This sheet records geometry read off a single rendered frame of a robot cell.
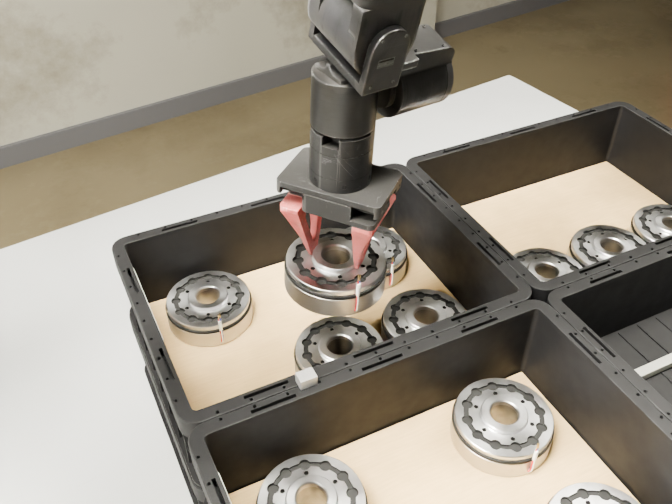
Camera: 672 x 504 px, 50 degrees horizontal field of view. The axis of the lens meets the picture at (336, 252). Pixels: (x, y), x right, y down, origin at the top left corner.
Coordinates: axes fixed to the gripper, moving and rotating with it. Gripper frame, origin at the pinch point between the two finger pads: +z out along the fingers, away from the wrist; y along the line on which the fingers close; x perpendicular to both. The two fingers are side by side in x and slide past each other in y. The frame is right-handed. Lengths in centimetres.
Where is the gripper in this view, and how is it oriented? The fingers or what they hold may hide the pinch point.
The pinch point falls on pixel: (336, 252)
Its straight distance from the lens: 71.5
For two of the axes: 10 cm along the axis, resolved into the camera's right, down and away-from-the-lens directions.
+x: -3.9, 5.8, -7.2
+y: -9.2, -2.8, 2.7
